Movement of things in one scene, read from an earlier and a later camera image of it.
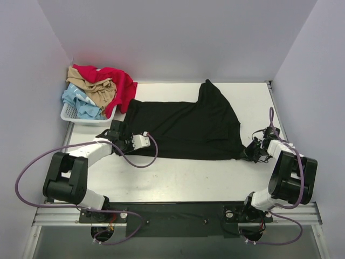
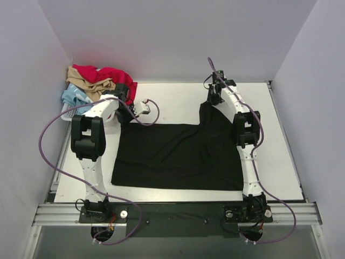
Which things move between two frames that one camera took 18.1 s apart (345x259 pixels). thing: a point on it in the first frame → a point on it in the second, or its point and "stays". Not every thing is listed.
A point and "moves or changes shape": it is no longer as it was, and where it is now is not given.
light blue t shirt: x=85 y=108 stays
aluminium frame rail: x=287 y=215 stays
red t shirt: x=125 y=86 stays
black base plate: x=176 y=219 stays
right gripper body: x=253 y=150 → x=214 y=96
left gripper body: x=120 y=134 → x=125 y=114
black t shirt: x=207 y=129 moves or changes shape
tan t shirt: x=102 y=91 stays
